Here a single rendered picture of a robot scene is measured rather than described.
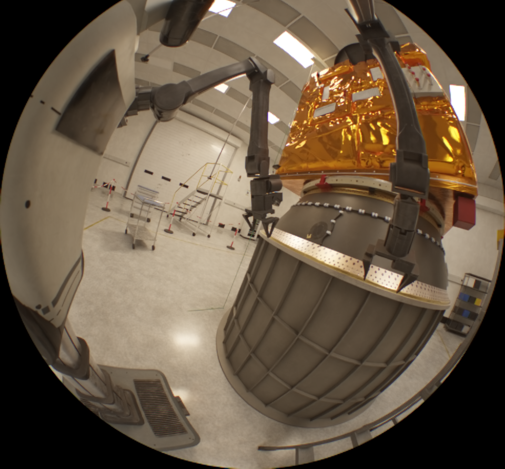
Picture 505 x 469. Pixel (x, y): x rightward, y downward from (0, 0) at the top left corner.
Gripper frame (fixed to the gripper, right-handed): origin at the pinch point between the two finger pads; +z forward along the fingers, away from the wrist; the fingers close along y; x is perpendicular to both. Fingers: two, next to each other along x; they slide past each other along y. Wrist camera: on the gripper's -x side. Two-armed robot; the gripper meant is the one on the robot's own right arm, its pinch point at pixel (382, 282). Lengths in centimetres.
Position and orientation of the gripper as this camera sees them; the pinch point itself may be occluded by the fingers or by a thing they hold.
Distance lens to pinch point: 41.1
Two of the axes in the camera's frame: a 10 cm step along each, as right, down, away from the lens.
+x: -7.9, 2.4, -5.6
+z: 0.6, 9.5, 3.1
